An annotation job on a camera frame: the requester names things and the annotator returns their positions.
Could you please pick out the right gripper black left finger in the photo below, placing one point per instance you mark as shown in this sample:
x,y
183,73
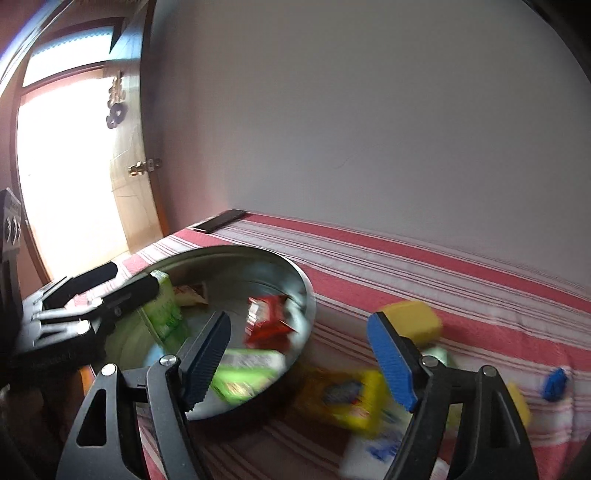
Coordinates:
x,y
104,440

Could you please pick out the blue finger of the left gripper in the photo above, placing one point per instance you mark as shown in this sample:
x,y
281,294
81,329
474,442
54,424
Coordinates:
x,y
112,306

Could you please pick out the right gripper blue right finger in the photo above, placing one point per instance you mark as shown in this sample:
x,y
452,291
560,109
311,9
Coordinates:
x,y
492,441

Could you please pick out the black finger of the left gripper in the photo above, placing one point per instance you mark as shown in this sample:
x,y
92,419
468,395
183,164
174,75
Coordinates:
x,y
61,292

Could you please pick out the Vinda white tissue pack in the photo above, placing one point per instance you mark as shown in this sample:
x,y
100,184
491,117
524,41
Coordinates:
x,y
371,458

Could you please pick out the yellow snack packet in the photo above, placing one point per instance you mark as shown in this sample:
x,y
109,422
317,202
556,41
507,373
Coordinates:
x,y
353,400

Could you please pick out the green tissue pack upright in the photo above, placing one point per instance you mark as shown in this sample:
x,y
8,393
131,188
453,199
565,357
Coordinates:
x,y
163,316

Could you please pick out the beige crumpled wrapper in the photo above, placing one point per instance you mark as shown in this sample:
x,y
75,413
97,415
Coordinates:
x,y
190,295

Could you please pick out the yellow sponge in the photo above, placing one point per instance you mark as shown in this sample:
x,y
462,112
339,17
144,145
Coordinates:
x,y
414,320
520,403

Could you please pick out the green white tissue pack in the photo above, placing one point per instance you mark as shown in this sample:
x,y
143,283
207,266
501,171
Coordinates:
x,y
243,373

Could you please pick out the blue knotted ball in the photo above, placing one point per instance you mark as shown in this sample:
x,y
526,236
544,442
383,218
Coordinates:
x,y
555,385

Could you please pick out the black smartphone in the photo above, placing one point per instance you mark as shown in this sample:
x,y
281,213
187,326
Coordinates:
x,y
219,221

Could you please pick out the red snack sachet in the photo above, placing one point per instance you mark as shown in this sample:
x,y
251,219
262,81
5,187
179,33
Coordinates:
x,y
266,323

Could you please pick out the red white striped bedspread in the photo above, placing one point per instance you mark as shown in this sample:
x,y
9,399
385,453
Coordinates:
x,y
524,323

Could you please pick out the door hanging ornament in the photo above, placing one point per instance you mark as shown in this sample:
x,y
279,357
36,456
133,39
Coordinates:
x,y
116,102

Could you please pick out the wooden door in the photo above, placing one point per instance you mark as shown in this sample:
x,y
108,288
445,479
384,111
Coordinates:
x,y
134,199

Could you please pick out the brass door handle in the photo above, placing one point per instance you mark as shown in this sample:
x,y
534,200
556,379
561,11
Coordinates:
x,y
144,167

